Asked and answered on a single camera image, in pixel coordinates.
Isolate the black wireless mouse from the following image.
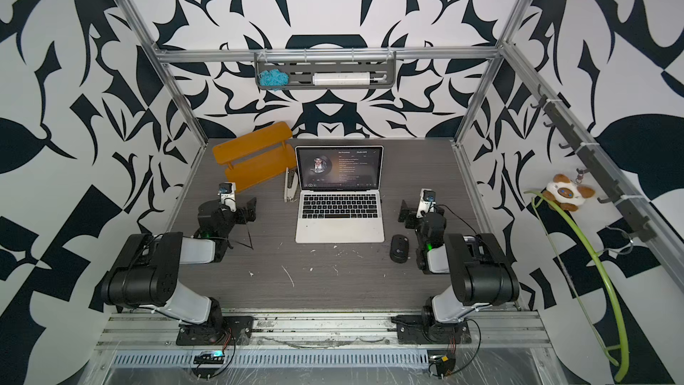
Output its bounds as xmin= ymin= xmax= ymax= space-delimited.
xmin=389 ymin=235 xmax=410 ymax=264

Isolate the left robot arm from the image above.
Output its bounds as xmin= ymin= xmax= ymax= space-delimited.
xmin=100 ymin=197 xmax=258 ymax=342

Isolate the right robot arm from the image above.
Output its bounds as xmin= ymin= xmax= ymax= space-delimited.
xmin=398 ymin=201 xmax=520 ymax=340

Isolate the silver laptop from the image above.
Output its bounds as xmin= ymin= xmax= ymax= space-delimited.
xmin=295 ymin=145 xmax=385 ymax=244

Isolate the grey stapler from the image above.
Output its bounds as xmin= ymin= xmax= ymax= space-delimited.
xmin=283 ymin=168 xmax=299 ymax=202

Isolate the teal cloth ball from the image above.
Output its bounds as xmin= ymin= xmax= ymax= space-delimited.
xmin=258 ymin=69 xmax=290 ymax=89

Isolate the left controller board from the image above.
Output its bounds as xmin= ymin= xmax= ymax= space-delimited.
xmin=193 ymin=351 xmax=226 ymax=366

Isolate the controller board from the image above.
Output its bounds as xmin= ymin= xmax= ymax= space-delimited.
xmin=427 ymin=354 xmax=456 ymax=379
xmin=193 ymin=351 xmax=226 ymax=366

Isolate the right controller board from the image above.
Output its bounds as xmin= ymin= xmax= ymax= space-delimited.
xmin=427 ymin=354 xmax=456 ymax=379

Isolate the plush cat toy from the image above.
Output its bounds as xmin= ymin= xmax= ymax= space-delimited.
xmin=541 ymin=174 xmax=596 ymax=212

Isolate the white paper roll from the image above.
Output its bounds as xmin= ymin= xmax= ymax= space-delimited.
xmin=312 ymin=72 xmax=371 ymax=87

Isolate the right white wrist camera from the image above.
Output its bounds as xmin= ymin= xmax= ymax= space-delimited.
xmin=416 ymin=188 xmax=436 ymax=219

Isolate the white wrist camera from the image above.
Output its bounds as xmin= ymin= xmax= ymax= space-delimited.
xmin=218 ymin=182 xmax=237 ymax=212
xmin=416 ymin=188 xmax=436 ymax=219

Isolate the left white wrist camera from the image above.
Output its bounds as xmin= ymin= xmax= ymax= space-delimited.
xmin=218 ymin=182 xmax=237 ymax=212

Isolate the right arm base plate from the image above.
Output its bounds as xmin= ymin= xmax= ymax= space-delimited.
xmin=390 ymin=315 xmax=472 ymax=345

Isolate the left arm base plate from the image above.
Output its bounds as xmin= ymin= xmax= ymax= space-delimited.
xmin=176 ymin=315 xmax=255 ymax=347

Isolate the grey wall shelf tray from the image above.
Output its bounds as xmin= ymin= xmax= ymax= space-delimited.
xmin=253 ymin=49 xmax=397 ymax=90

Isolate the black hook rail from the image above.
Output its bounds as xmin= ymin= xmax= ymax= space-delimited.
xmin=534 ymin=84 xmax=657 ymax=242

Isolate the green hose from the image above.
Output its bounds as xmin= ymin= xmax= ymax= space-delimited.
xmin=524 ymin=189 xmax=631 ymax=383

